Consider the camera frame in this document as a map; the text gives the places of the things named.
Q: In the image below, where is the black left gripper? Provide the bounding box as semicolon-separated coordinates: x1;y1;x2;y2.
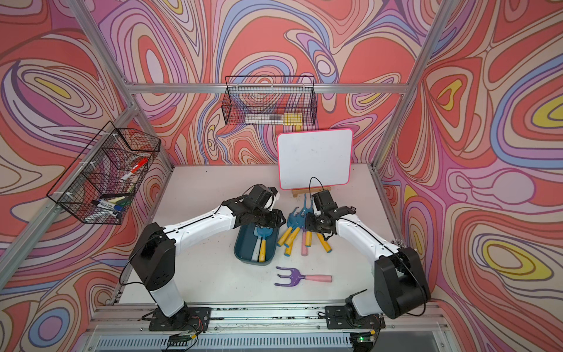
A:
251;207;288;227

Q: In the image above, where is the teal rake yellow handle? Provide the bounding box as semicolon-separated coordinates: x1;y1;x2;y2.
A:
284;216;306;257
262;227;274;262
277;208;303;248

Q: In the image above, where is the light blue rake white handle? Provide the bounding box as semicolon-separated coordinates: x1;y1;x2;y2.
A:
251;227;264;263

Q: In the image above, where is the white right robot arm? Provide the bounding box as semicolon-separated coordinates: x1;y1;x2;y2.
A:
305;190;431;319

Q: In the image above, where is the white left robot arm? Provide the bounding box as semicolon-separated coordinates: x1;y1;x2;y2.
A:
128;184;286;318

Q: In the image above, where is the dark teal storage box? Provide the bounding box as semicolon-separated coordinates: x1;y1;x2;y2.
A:
234;224;279;266

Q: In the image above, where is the pink framed whiteboard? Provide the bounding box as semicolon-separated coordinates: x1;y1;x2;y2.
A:
277;129;353;190

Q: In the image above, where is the yellow eraser in basket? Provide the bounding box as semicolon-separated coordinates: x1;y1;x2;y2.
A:
282;113;303;126

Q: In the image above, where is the red marker pen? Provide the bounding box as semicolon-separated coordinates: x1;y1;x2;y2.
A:
120;158;148;182

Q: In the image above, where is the blue marker pen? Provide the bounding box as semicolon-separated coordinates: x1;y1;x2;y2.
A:
91;199;124;212

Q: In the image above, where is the green circuit board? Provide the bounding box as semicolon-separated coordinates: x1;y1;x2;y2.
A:
167;334;198;347

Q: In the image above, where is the purple rake pink handle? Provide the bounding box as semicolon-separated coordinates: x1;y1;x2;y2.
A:
275;266;333;287

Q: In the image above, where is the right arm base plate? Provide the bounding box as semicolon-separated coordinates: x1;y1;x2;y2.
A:
318;305;386;331

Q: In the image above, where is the black wire basket back wall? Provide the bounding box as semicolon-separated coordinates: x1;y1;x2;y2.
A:
221;74;318;127

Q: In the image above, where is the black wire basket wall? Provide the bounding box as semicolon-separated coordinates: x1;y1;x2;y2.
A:
47;122;161;225
221;74;318;127

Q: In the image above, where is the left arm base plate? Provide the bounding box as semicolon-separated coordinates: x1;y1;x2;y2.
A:
149;307;212;332

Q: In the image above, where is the black wire basket left wall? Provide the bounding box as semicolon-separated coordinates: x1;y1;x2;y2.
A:
47;122;161;225

